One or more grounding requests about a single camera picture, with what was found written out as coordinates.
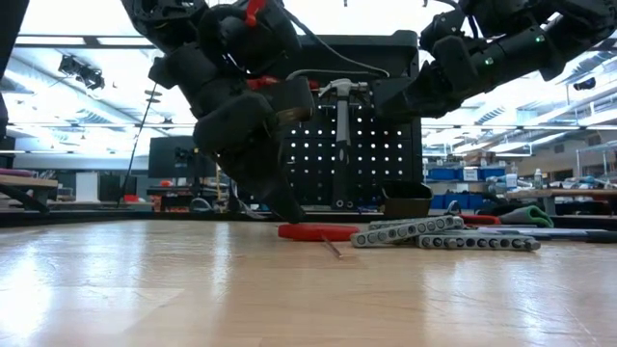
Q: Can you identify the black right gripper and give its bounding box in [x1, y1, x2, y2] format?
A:
[373, 33, 496, 120]

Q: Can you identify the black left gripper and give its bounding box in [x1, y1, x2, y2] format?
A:
[148, 43, 308, 226]

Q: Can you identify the grey perforated building beam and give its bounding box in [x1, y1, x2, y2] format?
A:
[416, 233, 543, 253]
[349, 214, 466, 250]
[367, 216, 459, 227]

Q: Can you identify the black ballpoint pen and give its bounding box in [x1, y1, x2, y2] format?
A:
[524, 229, 617, 244]

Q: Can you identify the black pegboard tool cart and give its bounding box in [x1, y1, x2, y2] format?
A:
[277, 29, 425, 216]

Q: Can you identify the black computer monitor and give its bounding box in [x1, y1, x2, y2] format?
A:
[147, 135, 219, 180]

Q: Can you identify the blue storage bin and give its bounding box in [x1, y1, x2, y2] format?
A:
[428, 192, 483, 210]
[479, 166, 507, 182]
[426, 166, 459, 182]

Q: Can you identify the black plastic pegboard bin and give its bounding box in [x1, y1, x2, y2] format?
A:
[382, 181, 434, 219]

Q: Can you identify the black fabric bundle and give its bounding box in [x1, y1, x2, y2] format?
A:
[474, 198, 512, 217]

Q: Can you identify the green grey soft case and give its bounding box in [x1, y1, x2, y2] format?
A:
[497, 204, 555, 228]

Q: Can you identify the black ceiling-mounted device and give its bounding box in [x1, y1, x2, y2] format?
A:
[57, 53, 106, 92]

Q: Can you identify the wooden workbench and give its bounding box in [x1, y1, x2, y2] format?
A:
[503, 186, 617, 217]

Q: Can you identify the wooden side bench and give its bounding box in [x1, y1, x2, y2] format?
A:
[0, 173, 60, 214]

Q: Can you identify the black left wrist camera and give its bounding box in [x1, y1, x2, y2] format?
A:
[268, 75, 317, 124]

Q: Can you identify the black left wrist camera cable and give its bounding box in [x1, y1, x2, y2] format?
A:
[282, 9, 391, 81]

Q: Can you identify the black slanted cable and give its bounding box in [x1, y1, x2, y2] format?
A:
[117, 81, 159, 209]

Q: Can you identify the black aluminium table frame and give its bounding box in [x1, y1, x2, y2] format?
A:
[0, 207, 617, 230]

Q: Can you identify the black ceiling camera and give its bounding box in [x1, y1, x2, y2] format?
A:
[572, 75, 598, 92]

